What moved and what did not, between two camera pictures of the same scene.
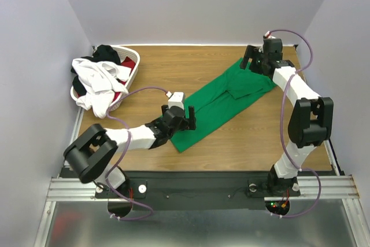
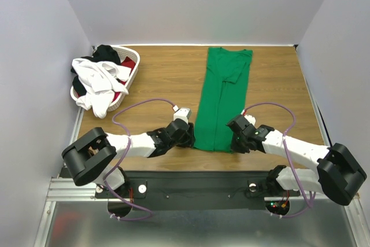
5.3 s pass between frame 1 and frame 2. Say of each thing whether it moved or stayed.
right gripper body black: moved
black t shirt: stayed
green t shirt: moved
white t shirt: stayed
